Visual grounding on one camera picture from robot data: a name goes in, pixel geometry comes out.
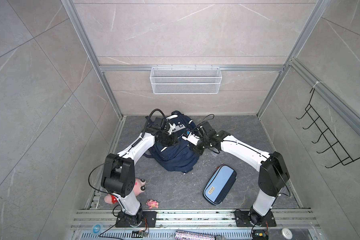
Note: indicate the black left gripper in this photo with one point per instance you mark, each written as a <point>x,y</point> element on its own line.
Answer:
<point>173,141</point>

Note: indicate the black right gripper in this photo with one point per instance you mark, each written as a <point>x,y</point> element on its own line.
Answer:
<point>195,149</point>

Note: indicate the navy blue student backpack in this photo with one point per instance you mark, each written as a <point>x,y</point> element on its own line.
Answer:
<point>180,157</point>

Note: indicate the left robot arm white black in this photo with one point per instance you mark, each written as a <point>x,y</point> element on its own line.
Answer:
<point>118,177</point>

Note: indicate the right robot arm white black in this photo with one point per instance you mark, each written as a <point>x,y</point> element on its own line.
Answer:
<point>273,173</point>

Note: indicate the light blue pencil case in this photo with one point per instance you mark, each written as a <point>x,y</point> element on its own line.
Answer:
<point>219,185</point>

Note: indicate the pink plush pig toy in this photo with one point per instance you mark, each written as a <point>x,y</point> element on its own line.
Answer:
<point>140,187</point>

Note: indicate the small pink toy figure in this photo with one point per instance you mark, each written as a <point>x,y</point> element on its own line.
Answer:
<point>152,204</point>

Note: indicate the glittery purple pouch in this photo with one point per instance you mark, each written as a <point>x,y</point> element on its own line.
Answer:
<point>185,235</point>

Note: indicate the blue round sticker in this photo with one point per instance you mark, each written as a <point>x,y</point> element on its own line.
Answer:
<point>97,229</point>

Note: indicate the white round button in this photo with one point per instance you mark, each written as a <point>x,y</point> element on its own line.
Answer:
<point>287,234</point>

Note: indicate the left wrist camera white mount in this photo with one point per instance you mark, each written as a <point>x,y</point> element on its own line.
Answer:
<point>171,127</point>

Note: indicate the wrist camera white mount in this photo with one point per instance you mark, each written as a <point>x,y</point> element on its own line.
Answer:
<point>190,137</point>
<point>171,127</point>

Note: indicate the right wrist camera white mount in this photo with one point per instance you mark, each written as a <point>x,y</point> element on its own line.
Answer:
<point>190,137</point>

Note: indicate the white wire mesh basket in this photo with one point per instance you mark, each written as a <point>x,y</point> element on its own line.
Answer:
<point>185,80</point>

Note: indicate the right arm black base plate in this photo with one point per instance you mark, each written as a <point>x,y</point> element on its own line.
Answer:
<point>241,220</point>

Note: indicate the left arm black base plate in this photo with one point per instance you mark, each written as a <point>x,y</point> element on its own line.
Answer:
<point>150,219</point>

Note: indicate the black wire hook rack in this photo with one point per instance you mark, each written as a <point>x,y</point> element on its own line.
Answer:
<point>332,143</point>

